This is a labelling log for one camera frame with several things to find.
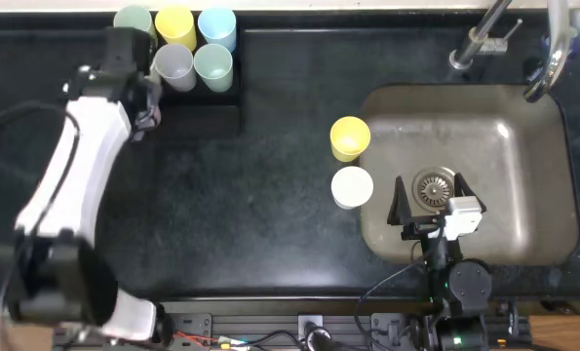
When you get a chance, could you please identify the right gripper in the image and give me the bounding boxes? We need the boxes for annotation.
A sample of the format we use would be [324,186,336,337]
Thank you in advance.
[386,172,488,241]

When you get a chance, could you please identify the white cup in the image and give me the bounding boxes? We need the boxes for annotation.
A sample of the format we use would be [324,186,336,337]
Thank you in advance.
[330,166,374,211]

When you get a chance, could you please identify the yellow cup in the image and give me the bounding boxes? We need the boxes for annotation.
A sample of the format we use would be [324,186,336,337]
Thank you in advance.
[329,115,371,163]
[154,5,198,53]

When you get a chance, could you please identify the steel sink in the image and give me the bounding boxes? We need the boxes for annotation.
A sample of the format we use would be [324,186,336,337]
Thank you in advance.
[358,83,580,267]

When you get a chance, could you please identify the steel tap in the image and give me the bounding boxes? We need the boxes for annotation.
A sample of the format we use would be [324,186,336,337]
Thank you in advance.
[447,0,576,103]

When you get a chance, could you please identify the green cup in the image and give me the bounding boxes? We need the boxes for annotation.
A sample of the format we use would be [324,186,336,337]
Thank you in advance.
[112,4,157,41]
[193,43,235,93]

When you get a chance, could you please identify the blue cup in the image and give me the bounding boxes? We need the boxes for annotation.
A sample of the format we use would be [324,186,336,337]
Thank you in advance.
[197,7,238,54]

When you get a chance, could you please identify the grey cup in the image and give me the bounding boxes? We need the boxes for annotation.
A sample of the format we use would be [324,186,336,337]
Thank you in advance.
[152,43,197,93]

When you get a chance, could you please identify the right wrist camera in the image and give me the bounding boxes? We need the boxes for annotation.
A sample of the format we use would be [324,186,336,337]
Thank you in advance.
[444,195,483,241]

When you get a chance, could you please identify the black cable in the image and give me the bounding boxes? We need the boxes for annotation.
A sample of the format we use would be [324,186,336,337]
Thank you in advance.
[355,233,446,351]
[0,99,82,235]

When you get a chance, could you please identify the mounting rail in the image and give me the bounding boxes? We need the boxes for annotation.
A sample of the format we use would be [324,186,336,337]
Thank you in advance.
[53,311,534,351]

